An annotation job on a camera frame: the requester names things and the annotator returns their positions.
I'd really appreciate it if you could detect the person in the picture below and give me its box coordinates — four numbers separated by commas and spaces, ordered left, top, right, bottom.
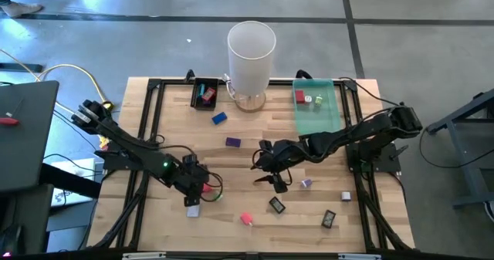
0, 0, 44, 19

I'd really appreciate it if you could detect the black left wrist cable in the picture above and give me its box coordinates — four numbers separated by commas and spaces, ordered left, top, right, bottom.
152, 144, 225, 204

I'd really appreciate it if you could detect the red handled screwdriver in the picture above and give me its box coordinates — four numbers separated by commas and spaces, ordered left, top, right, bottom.
0, 97, 25, 127

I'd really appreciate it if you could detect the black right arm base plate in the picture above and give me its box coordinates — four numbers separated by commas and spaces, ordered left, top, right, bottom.
345, 142, 402, 174

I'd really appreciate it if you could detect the red rectangular plastic case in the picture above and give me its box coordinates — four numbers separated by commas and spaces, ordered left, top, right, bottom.
201, 86, 217, 103

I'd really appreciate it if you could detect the white shade wooden base lamp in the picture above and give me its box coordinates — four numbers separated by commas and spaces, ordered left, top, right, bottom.
226, 19, 277, 113

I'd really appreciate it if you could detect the yellow floor cable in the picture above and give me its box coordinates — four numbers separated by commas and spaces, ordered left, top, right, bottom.
0, 48, 115, 110

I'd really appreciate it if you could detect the black floor cable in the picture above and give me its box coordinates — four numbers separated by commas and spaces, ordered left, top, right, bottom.
418, 127, 494, 169

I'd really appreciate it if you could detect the black slotted organizer bin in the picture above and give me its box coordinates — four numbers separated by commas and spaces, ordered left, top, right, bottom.
190, 76, 219, 112

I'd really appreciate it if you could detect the silver aluminium bracket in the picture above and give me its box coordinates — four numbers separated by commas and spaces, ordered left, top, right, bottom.
122, 252, 167, 260
338, 253, 382, 260

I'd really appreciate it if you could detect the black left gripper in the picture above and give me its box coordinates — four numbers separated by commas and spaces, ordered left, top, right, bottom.
175, 154, 214, 208

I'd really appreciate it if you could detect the white printed box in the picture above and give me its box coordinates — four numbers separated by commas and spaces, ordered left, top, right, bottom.
49, 157, 97, 208

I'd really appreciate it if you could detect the dark grey desk surface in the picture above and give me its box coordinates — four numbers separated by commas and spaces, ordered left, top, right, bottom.
0, 80, 59, 194

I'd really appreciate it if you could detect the grey blue table frame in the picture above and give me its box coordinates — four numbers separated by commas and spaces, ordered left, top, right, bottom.
425, 88, 494, 210

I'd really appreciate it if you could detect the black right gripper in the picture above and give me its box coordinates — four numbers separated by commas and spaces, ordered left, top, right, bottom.
250, 138, 310, 194

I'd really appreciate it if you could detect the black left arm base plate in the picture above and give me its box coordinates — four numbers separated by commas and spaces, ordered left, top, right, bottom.
94, 136, 155, 172

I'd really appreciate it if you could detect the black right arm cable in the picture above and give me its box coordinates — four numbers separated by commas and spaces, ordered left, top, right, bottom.
338, 76, 402, 109

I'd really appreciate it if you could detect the black rectangular plastic case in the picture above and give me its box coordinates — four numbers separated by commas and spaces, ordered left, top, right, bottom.
320, 209, 337, 229
268, 196, 287, 214

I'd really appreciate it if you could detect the teal translucent plastic bin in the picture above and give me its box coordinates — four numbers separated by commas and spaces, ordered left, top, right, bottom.
292, 78, 343, 137

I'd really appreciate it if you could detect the black aluminium rig frame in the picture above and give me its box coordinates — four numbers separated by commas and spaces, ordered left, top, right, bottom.
86, 77, 416, 253

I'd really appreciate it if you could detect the black floor bar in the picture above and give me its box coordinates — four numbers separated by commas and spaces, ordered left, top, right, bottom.
0, 62, 44, 73

